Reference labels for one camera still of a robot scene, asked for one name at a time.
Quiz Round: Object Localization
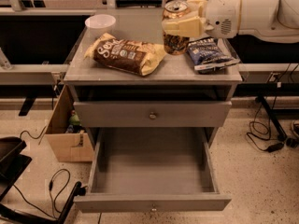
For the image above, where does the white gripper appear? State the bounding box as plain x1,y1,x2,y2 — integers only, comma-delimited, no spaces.
162,0,241,38

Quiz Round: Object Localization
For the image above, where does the orange patterned drink can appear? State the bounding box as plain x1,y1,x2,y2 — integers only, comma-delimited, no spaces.
163,0,191,55

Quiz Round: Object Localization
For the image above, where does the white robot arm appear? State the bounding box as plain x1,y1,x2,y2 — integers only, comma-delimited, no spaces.
162,0,299,43

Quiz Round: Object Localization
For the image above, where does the grey drawer cabinet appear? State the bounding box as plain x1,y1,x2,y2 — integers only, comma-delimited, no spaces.
64,8,244,147

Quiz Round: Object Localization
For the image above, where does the closed grey upper drawer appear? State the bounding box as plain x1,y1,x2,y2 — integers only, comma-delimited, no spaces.
74,101,232,127

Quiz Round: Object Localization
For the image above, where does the open grey middle drawer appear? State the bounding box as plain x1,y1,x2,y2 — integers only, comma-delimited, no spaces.
75,128,231,213

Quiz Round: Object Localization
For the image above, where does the blue snack bag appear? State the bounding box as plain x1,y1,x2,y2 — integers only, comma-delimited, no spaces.
187,38,240,74

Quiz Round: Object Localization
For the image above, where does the brown yellow chip bag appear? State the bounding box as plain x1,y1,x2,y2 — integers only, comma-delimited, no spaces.
84,33,166,77

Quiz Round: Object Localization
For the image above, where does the black desk leg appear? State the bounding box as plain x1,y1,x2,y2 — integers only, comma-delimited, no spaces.
256,95,287,141

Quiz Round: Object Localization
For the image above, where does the green bottle in box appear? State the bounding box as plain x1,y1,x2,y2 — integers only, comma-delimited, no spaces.
69,110,81,126

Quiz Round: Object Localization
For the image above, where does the cardboard box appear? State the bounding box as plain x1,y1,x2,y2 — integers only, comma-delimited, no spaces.
45,86,94,162

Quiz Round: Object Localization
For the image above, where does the black chair base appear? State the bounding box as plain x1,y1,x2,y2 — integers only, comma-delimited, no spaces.
0,136,87,224

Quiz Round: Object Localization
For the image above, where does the black power adapter cable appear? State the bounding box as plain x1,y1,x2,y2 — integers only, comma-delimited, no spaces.
246,63,299,153

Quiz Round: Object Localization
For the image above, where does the black floor cable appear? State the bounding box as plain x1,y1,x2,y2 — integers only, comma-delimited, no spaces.
12,168,72,220

